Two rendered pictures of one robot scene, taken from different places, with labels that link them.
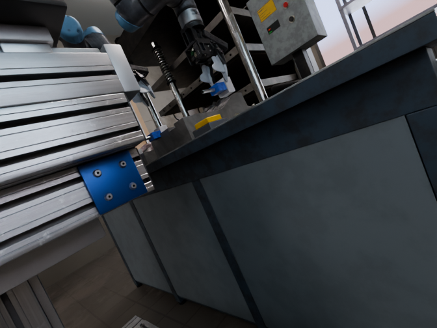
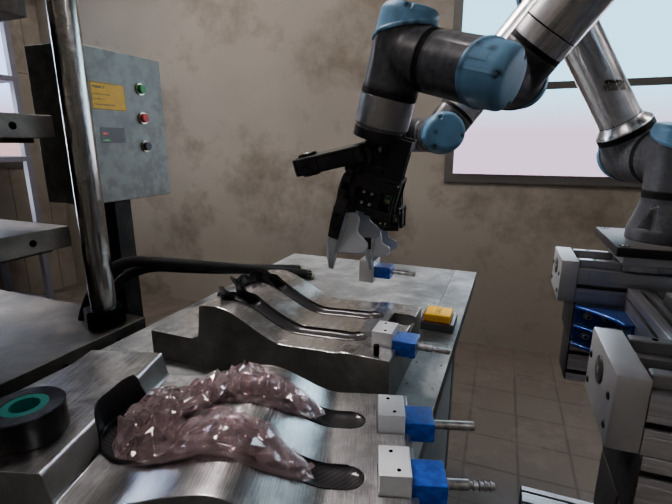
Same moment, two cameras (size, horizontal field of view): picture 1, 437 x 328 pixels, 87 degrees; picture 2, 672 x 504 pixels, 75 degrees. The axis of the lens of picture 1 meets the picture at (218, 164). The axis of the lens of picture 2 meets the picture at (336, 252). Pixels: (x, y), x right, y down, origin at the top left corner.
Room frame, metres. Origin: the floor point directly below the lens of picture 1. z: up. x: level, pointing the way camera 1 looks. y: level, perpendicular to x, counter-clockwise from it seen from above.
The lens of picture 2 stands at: (1.33, 0.77, 1.23)
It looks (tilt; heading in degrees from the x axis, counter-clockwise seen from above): 14 degrees down; 245
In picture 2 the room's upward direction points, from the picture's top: straight up
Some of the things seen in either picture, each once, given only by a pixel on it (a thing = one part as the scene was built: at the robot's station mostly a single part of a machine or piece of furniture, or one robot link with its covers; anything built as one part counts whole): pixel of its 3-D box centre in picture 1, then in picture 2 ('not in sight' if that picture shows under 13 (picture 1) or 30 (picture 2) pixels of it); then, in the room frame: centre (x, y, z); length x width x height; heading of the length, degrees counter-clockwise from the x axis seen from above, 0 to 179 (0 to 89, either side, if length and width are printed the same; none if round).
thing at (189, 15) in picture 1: (191, 21); not in sight; (0.81, -0.11, 1.17); 0.08 x 0.08 x 0.05
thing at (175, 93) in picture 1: (186, 115); not in sight; (1.99, 0.09, 1.10); 0.05 x 0.05 x 1.30
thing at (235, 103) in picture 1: (210, 122); (289, 321); (1.06, -0.04, 0.87); 0.50 x 0.26 x 0.14; 133
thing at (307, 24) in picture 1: (319, 104); (127, 302); (1.39, -0.70, 0.74); 0.30 x 0.22 x 1.47; 43
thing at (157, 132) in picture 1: (152, 136); (411, 345); (0.92, 0.19, 0.89); 0.13 x 0.05 x 0.05; 133
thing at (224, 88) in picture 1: (216, 89); (388, 271); (0.79, -0.09, 0.93); 0.13 x 0.05 x 0.05; 133
